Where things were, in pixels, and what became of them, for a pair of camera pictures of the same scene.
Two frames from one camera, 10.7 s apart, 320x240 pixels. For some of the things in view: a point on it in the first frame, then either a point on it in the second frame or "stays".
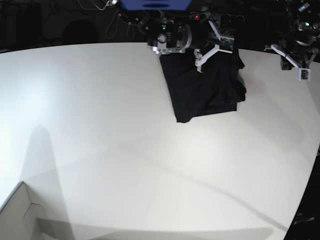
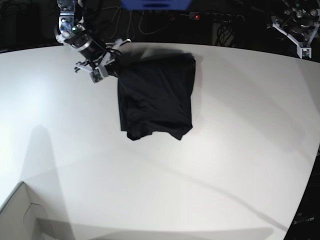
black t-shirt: (218, 88) → (154, 90)
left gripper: (198, 57) → (101, 58)
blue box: (156, 5) stays
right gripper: (288, 61) → (299, 24)
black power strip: (211, 17) stays
